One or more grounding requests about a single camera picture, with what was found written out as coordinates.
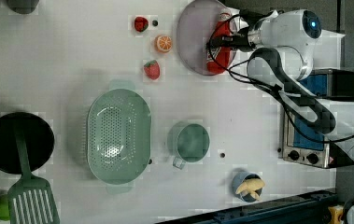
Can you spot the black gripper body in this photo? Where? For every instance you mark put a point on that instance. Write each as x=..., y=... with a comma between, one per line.
x=251, y=18

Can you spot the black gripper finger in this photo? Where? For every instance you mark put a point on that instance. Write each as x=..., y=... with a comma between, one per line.
x=225, y=41

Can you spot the plush strawberry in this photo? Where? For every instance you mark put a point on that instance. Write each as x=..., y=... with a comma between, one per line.
x=152, y=69

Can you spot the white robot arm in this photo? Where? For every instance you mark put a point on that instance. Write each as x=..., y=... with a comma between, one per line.
x=275, y=53

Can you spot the green measuring cup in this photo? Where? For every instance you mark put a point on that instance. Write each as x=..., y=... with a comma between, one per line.
x=188, y=142

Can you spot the plush peeled banana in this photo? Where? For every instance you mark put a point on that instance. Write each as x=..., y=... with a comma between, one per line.
x=250, y=186

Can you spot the blue bowl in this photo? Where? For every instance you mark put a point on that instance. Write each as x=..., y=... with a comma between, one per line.
x=239, y=179

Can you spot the red plush ketchup bottle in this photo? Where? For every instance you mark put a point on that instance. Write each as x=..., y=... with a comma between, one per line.
x=218, y=58

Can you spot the plush orange slice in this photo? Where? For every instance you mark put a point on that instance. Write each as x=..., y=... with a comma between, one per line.
x=163, y=43

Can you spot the dark red plush fruit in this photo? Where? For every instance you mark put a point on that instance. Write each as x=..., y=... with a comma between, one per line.
x=141, y=24

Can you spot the black round pan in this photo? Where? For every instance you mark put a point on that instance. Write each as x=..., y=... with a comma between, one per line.
x=39, y=139

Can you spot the grey cup at edge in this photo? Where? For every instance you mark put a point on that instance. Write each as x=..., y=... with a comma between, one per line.
x=23, y=6

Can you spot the silver black toaster oven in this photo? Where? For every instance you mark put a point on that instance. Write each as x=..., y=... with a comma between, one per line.
x=303, y=145

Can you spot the grey round plate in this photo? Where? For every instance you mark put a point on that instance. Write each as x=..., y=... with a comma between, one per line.
x=195, y=25

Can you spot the green plush pear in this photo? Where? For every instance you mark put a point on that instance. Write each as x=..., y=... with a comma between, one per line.
x=4, y=210

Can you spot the green slotted spatula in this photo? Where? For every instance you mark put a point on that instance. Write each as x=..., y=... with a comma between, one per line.
x=30, y=199

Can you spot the green oval colander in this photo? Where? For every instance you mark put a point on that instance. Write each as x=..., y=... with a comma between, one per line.
x=118, y=136

